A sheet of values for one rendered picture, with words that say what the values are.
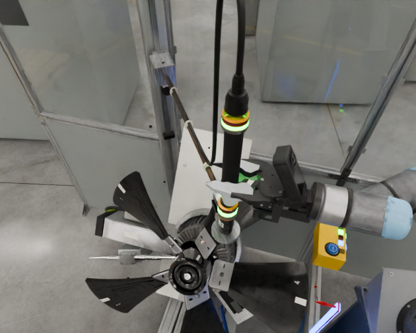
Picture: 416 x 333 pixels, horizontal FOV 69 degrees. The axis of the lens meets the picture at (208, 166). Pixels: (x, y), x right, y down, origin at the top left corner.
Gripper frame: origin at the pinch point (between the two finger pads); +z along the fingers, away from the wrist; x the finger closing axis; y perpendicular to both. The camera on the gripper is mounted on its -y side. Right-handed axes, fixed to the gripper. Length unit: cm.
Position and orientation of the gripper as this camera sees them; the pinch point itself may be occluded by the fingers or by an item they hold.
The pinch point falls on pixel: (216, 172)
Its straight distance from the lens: 59.9
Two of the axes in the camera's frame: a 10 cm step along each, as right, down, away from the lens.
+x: 2.8, -7.2, 6.4
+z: -9.6, -2.1, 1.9
